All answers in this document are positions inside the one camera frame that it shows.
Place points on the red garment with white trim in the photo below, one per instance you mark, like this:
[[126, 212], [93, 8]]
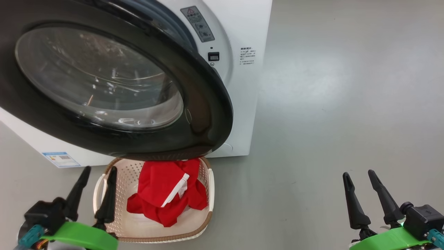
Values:
[[159, 187]]

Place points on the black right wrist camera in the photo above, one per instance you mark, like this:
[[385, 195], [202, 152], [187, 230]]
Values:
[[423, 218]]

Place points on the black round glass washer door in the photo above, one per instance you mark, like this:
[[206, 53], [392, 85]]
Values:
[[204, 114]]

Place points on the grey rubber door gasket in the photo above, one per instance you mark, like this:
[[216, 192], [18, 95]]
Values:
[[173, 24]]

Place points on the round drain filter cover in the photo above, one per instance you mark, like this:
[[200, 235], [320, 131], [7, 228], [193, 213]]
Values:
[[225, 148]]

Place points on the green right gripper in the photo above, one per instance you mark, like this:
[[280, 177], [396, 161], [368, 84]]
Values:
[[392, 241]]

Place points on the grey warning label sticker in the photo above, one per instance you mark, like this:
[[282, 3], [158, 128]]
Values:
[[197, 23]]

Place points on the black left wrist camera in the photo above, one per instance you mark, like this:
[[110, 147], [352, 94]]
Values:
[[45, 215]]

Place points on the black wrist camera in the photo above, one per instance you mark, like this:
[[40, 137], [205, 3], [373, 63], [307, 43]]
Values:
[[423, 218], [45, 215]]

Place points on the blue energy label sticker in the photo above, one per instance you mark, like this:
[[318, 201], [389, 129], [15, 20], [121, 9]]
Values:
[[61, 159]]

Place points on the black rectangular block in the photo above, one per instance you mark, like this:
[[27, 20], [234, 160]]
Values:
[[213, 56]]

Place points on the cream laundry basket brown rim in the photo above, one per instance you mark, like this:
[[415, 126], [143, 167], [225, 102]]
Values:
[[199, 222]]

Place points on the printed text label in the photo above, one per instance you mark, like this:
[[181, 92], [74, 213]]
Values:
[[247, 56]]

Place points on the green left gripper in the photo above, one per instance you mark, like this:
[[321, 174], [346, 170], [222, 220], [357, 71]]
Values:
[[83, 236]]

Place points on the white front-load washing machine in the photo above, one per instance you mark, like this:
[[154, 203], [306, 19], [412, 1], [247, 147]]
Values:
[[249, 104]]

